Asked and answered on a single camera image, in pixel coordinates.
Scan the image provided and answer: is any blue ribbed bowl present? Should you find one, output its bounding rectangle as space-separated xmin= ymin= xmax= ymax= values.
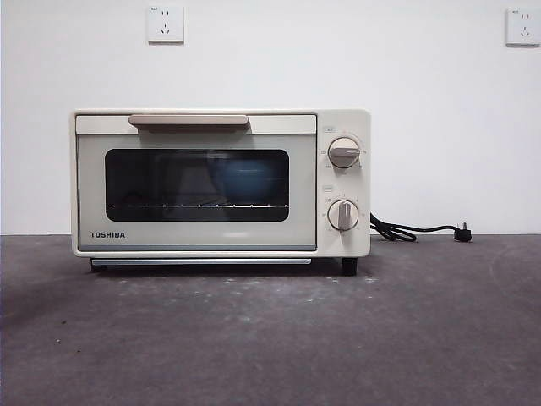
xmin=215 ymin=160 xmax=279 ymax=202

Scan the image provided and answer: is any oven door with tan handle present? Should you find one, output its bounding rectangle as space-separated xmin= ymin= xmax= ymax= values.
xmin=74 ymin=112 xmax=318 ymax=253

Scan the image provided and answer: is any oven knob with vertical grip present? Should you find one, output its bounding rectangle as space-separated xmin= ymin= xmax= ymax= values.
xmin=328 ymin=199 xmax=360 ymax=232

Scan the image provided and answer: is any oven knob with horizontal grip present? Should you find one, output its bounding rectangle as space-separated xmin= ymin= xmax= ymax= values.
xmin=328 ymin=135 xmax=363 ymax=169

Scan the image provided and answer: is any cream Toshiba toaster oven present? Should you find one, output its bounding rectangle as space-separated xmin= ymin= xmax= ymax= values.
xmin=70 ymin=108 xmax=372 ymax=277

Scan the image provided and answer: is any wire oven rack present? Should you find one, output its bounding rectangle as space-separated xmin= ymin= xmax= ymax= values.
xmin=107 ymin=202 xmax=289 ymax=210

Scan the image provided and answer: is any black power cable with plug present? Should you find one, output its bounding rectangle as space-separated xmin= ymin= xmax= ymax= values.
xmin=369 ymin=211 xmax=474 ymax=244

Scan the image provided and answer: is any white wall socket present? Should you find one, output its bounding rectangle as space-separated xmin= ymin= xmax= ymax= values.
xmin=505 ymin=7 xmax=541 ymax=47
xmin=147 ymin=4 xmax=186 ymax=46

